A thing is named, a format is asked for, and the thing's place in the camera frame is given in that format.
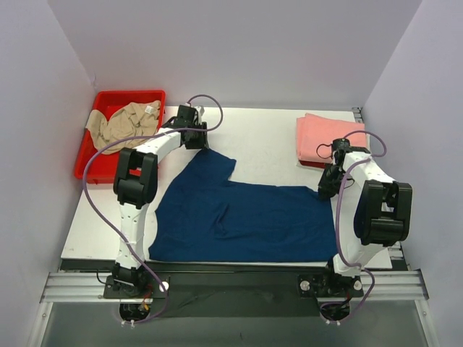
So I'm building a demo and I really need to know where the aluminium frame rail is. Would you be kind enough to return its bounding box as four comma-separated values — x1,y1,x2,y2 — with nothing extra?
28,106,438,347

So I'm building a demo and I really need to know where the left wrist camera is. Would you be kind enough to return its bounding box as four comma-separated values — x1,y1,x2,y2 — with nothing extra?
175,105,204,127

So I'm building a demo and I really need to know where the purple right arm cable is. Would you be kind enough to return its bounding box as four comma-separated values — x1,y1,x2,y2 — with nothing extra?
319,131,390,324

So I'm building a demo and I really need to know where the blue t-shirt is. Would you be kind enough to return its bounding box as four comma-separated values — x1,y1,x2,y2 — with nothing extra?
148,150,337,262

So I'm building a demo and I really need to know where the folded pink t-shirt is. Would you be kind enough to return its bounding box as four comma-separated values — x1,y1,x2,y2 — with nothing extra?
296,113,365,163

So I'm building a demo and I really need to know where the red plastic bin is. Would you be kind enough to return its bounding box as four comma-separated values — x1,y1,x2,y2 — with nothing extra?
74,90,166,184

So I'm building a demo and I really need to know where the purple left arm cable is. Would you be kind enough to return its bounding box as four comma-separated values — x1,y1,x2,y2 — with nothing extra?
82,94,224,324

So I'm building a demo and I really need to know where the beige t-shirt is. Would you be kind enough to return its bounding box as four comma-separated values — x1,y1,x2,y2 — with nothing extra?
86,100,161,151

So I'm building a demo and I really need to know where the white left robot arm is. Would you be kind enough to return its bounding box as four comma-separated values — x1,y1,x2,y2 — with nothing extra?
111,104,208,298

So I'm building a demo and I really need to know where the folded red t-shirt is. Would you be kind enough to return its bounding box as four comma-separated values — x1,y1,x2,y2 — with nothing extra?
299,160,326,168

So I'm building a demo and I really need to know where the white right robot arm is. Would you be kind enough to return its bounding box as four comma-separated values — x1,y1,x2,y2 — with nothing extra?
318,137,412,295

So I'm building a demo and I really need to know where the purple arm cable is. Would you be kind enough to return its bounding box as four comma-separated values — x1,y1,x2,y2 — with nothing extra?
82,94,224,324
319,131,390,324

